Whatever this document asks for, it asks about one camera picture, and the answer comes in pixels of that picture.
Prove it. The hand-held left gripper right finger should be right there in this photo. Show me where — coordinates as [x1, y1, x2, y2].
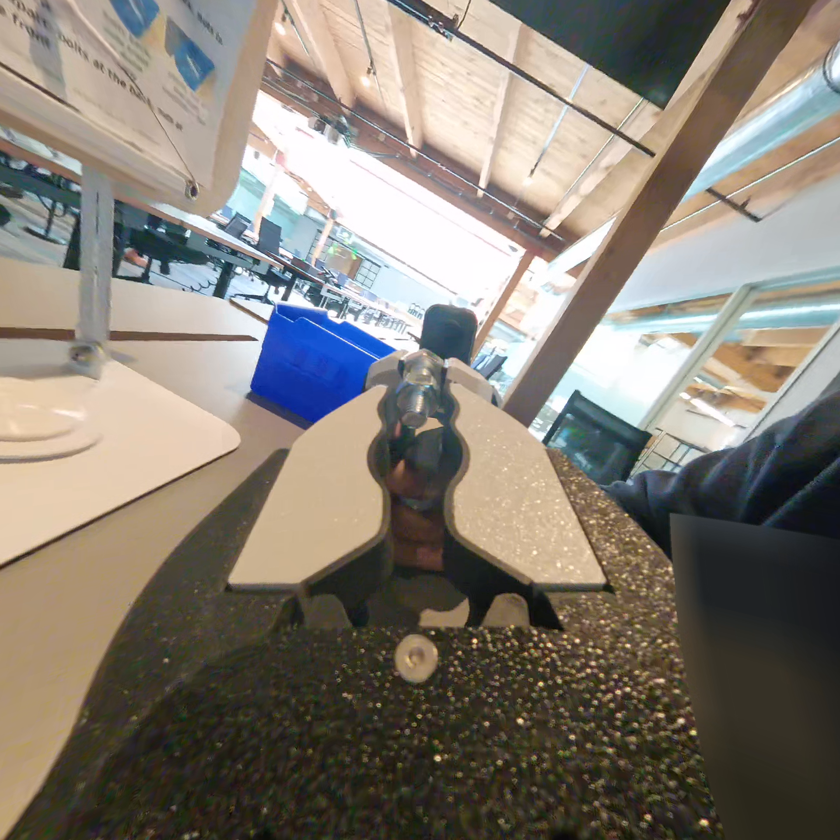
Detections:
[441, 384, 609, 627]

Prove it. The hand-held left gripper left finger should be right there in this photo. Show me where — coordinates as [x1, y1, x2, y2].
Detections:
[226, 384, 396, 627]

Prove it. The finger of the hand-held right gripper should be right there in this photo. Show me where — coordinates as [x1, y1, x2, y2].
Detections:
[365, 350, 408, 389]
[445, 357, 505, 408]

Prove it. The blue plastic bin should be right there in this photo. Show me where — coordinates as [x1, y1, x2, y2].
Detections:
[251, 302, 421, 424]

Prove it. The person's right forearm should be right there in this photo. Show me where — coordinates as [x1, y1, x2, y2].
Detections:
[600, 390, 840, 559]

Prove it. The person's right hand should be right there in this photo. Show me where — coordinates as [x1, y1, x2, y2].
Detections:
[387, 459, 448, 572]

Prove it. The black office chair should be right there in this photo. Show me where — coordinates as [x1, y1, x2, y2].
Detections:
[543, 389, 652, 487]

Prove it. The row of office desks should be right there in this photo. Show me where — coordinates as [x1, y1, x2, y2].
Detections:
[147, 203, 421, 322]

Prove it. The grey stand pole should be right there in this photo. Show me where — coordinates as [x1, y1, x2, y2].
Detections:
[72, 167, 118, 378]

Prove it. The wooden sign board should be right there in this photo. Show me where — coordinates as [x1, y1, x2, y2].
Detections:
[0, 0, 280, 214]

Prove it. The black ceiling panel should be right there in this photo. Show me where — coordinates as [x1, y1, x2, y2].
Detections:
[489, 0, 731, 109]

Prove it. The printed instruction sheet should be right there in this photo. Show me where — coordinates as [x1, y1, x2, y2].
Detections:
[0, 0, 257, 191]

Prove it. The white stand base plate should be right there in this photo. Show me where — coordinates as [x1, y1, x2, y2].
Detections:
[0, 357, 242, 568]

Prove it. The wooden support post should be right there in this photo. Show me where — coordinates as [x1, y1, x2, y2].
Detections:
[502, 0, 818, 427]

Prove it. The silver air duct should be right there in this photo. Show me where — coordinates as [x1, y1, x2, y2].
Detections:
[682, 59, 840, 198]

